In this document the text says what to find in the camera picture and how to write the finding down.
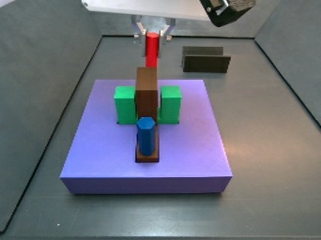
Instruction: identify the red cylinder peg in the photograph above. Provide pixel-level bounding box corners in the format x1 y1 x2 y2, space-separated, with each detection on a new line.
146 32 159 68

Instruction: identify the blue hexagonal peg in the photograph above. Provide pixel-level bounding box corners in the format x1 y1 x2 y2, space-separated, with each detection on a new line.
136 116 155 156

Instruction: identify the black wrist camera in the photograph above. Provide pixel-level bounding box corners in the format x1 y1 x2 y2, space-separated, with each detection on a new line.
199 0 255 27

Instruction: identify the green U-shaped block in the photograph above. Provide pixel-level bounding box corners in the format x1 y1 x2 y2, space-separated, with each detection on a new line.
113 86 182 125

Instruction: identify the black slotted holder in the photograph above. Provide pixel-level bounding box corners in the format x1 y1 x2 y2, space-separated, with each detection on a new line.
182 46 231 73

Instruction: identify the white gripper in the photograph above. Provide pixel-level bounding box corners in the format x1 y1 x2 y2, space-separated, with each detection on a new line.
81 0 208 42

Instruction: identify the purple board base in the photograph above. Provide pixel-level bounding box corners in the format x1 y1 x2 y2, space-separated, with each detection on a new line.
60 80 231 194

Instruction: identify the brown L-shaped block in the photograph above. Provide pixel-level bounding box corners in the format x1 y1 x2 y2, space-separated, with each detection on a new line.
135 67 159 163

